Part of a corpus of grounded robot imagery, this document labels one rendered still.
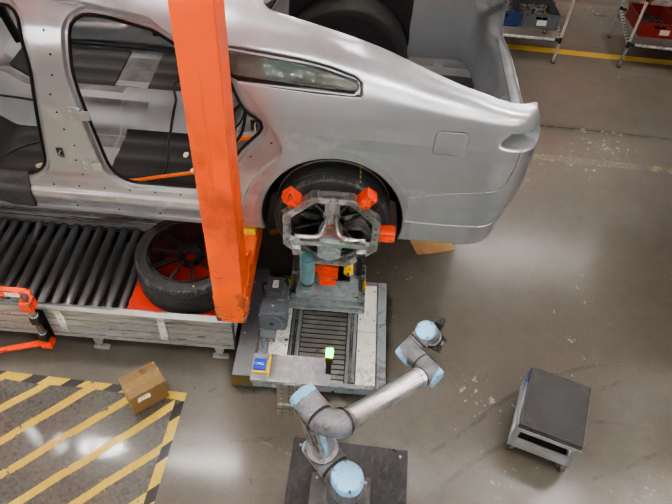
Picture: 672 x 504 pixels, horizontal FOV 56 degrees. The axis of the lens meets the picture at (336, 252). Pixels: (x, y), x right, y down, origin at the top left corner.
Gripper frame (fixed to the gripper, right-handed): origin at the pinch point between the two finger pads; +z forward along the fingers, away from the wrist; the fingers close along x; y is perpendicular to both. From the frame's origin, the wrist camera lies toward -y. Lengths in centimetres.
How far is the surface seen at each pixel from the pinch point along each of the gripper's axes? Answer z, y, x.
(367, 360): 65, 17, -53
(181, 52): -149, -51, -88
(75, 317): -16, 55, -205
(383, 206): -1, -61, -53
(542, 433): 54, 24, 56
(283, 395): 20, 54, -78
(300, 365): 8, 35, -70
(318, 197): -25, -50, -80
